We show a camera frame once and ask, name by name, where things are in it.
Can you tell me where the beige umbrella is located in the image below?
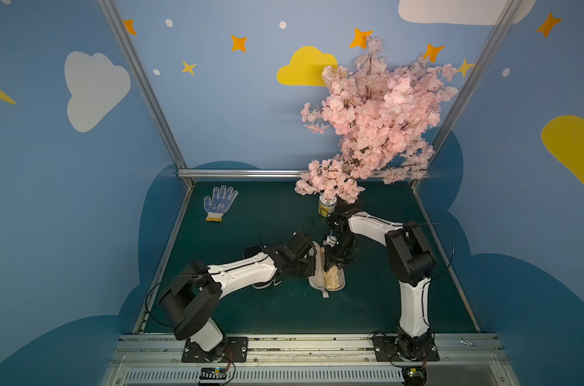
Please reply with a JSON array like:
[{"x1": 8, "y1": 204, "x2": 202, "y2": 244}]
[{"x1": 323, "y1": 245, "x2": 346, "y2": 291}]

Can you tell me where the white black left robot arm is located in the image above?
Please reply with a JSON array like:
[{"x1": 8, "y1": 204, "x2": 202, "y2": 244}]
[{"x1": 157, "y1": 233, "x2": 319, "y2": 355}]

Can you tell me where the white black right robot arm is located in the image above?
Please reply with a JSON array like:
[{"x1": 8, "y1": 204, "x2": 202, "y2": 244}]
[{"x1": 324, "y1": 209, "x2": 436, "y2": 347}]

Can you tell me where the yellow white tin can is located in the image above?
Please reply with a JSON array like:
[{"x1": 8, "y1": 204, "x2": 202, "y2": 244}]
[{"x1": 319, "y1": 193, "x2": 338, "y2": 217}]

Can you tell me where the white blue dotted work glove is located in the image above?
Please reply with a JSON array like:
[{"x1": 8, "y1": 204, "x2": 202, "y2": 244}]
[{"x1": 203, "y1": 185, "x2": 239, "y2": 222}]

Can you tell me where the right controller circuit board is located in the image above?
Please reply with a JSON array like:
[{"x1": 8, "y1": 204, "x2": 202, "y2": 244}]
[{"x1": 402, "y1": 367, "x2": 428, "y2": 386}]

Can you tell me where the controller circuit board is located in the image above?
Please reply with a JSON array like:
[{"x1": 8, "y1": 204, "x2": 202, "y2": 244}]
[
  {"x1": 402, "y1": 367, "x2": 428, "y2": 386},
  {"x1": 197, "y1": 367, "x2": 229, "y2": 385}
]

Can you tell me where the left controller circuit board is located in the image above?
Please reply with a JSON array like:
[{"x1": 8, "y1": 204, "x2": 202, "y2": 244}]
[{"x1": 197, "y1": 367, "x2": 229, "y2": 385}]

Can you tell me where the pink cherry blossom tree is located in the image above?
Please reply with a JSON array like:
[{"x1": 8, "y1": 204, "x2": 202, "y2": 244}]
[{"x1": 295, "y1": 37, "x2": 459, "y2": 204}]

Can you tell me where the rear aluminium frame bar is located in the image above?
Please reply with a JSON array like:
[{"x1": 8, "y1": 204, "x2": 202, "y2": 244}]
[{"x1": 177, "y1": 169, "x2": 308, "y2": 179}]

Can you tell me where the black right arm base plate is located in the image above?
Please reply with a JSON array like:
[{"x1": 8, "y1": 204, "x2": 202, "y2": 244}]
[{"x1": 371, "y1": 334, "x2": 440, "y2": 363}]

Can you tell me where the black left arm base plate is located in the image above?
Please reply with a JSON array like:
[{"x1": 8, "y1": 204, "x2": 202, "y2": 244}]
[{"x1": 181, "y1": 336, "x2": 248, "y2": 363}]

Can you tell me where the aluminium front rail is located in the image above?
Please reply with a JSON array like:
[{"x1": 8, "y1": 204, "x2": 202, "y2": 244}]
[{"x1": 102, "y1": 333, "x2": 518, "y2": 385}]

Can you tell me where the right aluminium frame post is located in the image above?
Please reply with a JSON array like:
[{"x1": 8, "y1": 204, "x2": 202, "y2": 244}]
[{"x1": 428, "y1": 0, "x2": 524, "y2": 170}]

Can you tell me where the aluminium frame post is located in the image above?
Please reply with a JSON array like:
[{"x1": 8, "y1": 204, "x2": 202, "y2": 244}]
[
  {"x1": 428, "y1": 0, "x2": 524, "y2": 170},
  {"x1": 97, "y1": 0, "x2": 195, "y2": 190}
]

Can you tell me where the left aluminium frame post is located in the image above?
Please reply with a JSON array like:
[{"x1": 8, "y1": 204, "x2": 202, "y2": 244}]
[{"x1": 97, "y1": 0, "x2": 195, "y2": 190}]

